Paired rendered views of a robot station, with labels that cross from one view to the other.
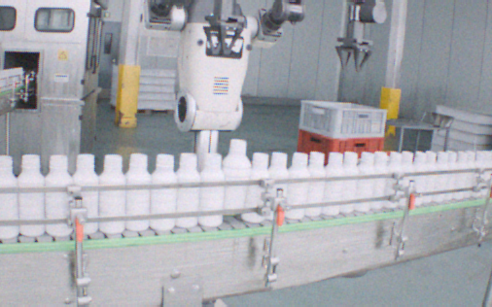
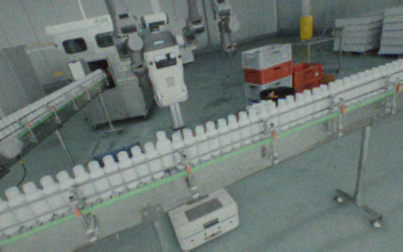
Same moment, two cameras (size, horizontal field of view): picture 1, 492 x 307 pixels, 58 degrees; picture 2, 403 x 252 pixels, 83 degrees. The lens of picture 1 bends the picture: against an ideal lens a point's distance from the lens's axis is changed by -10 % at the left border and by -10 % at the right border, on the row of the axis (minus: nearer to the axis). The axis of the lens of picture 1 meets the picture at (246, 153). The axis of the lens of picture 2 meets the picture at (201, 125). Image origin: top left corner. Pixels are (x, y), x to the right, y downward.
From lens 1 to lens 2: 0.49 m
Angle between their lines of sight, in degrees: 17
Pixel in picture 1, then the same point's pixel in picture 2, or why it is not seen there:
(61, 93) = (126, 76)
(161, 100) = (186, 57)
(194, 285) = (157, 208)
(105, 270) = (106, 217)
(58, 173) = (63, 182)
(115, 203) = (100, 185)
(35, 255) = (63, 224)
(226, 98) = (175, 87)
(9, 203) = (39, 205)
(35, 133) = (119, 98)
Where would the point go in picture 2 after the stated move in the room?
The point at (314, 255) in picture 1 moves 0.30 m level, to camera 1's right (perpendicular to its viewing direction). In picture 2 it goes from (221, 174) to (284, 170)
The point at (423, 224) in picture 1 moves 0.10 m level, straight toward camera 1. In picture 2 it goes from (291, 140) to (287, 149)
